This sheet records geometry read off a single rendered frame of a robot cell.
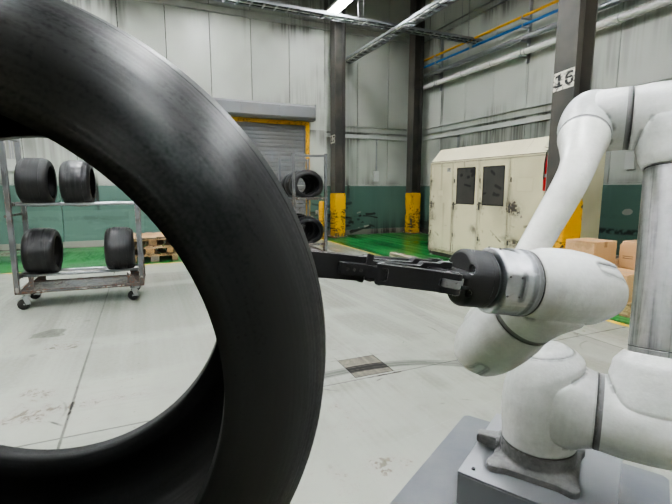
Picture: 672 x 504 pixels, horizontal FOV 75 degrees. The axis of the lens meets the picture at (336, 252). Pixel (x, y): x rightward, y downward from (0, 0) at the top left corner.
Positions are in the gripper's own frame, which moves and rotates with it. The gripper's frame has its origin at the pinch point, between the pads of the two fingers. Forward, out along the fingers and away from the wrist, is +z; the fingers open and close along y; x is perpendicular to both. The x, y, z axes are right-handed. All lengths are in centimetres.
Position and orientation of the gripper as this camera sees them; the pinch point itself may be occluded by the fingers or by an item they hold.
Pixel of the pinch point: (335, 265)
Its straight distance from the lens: 51.7
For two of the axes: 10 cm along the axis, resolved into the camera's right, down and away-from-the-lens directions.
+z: -9.6, -1.0, -2.7
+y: 2.5, 1.4, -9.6
